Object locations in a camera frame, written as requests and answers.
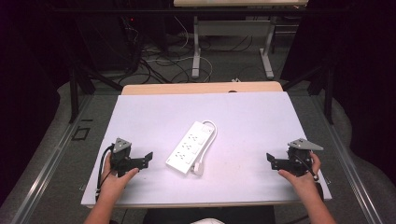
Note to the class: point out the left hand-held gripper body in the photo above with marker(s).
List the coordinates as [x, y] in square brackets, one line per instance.
[120, 151]

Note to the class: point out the white power strip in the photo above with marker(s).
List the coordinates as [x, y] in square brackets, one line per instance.
[186, 148]

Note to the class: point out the wooden table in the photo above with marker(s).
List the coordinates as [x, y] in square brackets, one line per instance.
[199, 88]

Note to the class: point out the black metal stand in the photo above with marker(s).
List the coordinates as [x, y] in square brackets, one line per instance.
[77, 87]
[327, 90]

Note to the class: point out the white table cover sheet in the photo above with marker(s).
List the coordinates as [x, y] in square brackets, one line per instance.
[243, 130]

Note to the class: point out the metal floor rail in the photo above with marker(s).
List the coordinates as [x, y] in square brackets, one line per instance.
[348, 168]
[46, 168]

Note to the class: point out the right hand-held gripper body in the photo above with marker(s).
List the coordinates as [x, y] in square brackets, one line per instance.
[299, 159]

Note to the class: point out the person's left hand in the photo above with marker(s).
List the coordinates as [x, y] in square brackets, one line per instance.
[114, 183]

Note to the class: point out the dark equipment cabinet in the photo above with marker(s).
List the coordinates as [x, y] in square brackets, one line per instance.
[106, 40]

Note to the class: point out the person's right hand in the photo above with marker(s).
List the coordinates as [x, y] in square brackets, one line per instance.
[303, 180]

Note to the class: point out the white power plug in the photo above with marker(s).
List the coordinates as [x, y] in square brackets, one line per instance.
[197, 168]

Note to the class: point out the white-legged desk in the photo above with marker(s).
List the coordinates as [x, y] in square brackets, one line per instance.
[233, 28]

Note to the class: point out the person's dark trousers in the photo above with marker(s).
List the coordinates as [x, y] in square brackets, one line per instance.
[211, 214]

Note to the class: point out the black floor hatch frame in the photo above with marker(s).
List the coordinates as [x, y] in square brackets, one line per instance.
[81, 133]

